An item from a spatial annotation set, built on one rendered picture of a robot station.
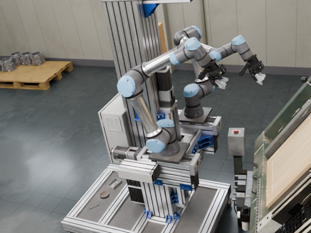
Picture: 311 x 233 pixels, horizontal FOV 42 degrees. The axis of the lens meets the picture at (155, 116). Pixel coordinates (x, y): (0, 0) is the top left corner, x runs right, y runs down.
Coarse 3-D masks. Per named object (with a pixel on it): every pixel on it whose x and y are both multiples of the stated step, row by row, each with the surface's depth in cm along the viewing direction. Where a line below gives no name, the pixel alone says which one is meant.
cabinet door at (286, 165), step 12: (300, 132) 245; (288, 144) 253; (300, 144) 236; (276, 156) 260; (288, 156) 243; (300, 156) 228; (276, 168) 251; (288, 168) 234; (300, 168) 220; (276, 180) 241; (288, 180) 226; (276, 192) 232
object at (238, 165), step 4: (236, 156) 308; (240, 156) 307; (236, 160) 310; (240, 160) 309; (236, 164) 312; (240, 164) 311; (236, 168) 314; (240, 168) 313; (236, 172) 316; (236, 184) 322; (236, 208) 336
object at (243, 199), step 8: (240, 176) 281; (248, 176) 284; (240, 184) 274; (248, 184) 276; (240, 192) 269; (248, 192) 269; (232, 200) 268; (240, 200) 265; (248, 200) 263; (240, 208) 271; (248, 208) 259; (240, 216) 252; (248, 216) 251; (248, 224) 256
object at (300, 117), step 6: (306, 108) 251; (300, 114) 254; (306, 114) 253; (294, 120) 258; (300, 120) 256; (288, 126) 262; (294, 126) 259; (282, 132) 266; (288, 132) 262; (276, 138) 270; (282, 138) 266; (270, 144) 275; (276, 144) 269; (270, 150) 273
